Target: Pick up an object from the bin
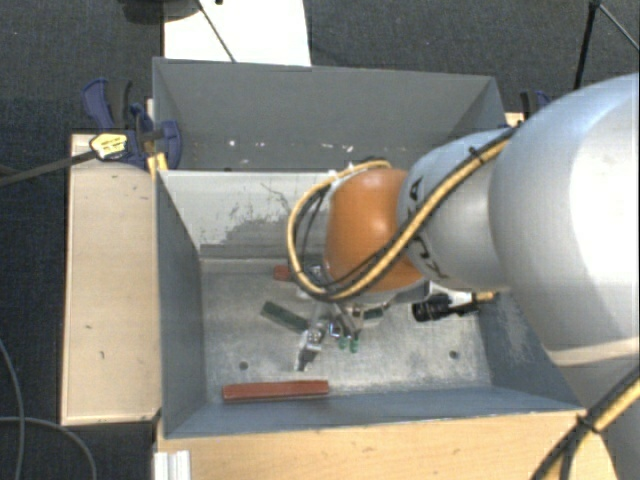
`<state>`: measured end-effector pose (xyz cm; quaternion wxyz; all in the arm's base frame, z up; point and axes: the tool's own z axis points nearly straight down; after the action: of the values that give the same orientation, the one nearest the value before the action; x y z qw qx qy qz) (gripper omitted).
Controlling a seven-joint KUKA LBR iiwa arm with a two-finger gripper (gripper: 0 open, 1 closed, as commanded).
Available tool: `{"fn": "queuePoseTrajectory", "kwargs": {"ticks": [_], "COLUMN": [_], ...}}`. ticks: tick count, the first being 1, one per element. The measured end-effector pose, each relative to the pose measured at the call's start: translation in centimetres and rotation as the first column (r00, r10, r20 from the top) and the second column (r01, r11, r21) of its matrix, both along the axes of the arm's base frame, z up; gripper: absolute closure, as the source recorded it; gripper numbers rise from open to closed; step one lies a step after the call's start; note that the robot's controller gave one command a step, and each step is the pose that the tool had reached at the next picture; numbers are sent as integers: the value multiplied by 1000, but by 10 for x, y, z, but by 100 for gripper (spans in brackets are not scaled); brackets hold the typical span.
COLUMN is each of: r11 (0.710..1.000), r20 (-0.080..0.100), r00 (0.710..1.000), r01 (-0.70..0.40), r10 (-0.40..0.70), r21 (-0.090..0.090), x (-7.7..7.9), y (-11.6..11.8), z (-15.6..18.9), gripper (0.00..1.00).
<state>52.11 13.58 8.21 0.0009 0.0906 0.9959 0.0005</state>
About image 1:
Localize long red-brown flat block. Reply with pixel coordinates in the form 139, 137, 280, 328
221, 378, 332, 405

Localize black cylinder on white bracket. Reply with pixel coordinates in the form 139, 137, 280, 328
411, 290, 497, 324

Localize dark green flat block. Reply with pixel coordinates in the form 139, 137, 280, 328
260, 300, 310, 333

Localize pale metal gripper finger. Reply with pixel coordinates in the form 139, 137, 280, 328
297, 329, 325, 372

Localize pale wood flat board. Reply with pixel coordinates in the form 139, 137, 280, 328
60, 132, 164, 427

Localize grey metal bin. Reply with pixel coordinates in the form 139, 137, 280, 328
151, 56, 587, 441

